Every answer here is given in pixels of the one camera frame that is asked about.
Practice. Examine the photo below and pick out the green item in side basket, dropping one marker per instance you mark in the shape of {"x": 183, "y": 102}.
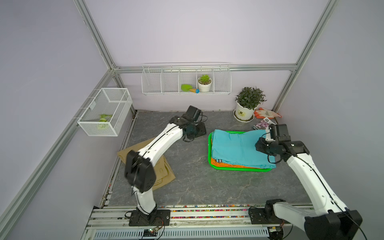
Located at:
{"x": 104, "y": 122}

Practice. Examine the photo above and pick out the green toy in shelf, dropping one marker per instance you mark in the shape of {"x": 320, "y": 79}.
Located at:
{"x": 189, "y": 88}

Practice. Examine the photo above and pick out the large potted green plant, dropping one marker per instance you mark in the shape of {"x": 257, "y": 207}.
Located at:
{"x": 248, "y": 100}

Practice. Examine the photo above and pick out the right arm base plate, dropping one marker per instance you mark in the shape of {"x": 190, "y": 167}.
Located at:
{"x": 259, "y": 216}

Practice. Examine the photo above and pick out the white wire wall shelf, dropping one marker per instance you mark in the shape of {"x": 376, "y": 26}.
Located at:
{"x": 167, "y": 79}

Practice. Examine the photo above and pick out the orange pants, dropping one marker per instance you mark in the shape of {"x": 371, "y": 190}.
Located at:
{"x": 224, "y": 165}

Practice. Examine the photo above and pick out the purple flower seed packet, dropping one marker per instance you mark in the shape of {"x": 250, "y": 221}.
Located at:
{"x": 263, "y": 124}

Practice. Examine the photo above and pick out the khaki folded pants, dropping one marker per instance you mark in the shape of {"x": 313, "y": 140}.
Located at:
{"x": 163, "y": 171}

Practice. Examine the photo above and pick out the teal pants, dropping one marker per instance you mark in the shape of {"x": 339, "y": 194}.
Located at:
{"x": 239, "y": 149}

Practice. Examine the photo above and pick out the aluminium rail frame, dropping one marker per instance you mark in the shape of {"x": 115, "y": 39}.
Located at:
{"x": 190, "y": 222}

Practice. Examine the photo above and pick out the small potted succulent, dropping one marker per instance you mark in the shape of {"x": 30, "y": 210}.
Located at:
{"x": 204, "y": 83}

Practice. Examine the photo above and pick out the orange white work gloves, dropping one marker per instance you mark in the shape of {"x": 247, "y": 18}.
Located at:
{"x": 262, "y": 113}

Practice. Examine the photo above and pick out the green plastic basket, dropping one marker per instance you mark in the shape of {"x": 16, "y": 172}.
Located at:
{"x": 210, "y": 145}

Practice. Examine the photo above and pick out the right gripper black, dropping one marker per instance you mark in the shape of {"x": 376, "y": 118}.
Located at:
{"x": 259, "y": 146}

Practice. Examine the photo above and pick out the white wire side basket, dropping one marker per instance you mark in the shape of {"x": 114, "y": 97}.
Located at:
{"x": 109, "y": 101}

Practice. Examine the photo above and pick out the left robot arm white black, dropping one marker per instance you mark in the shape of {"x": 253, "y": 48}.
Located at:
{"x": 140, "y": 165}

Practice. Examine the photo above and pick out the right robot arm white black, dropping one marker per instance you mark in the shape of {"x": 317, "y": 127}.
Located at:
{"x": 331, "y": 219}

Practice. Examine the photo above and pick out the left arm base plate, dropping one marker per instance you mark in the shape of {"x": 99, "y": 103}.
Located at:
{"x": 156, "y": 218}

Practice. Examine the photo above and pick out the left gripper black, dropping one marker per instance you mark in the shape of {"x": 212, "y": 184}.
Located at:
{"x": 202, "y": 132}

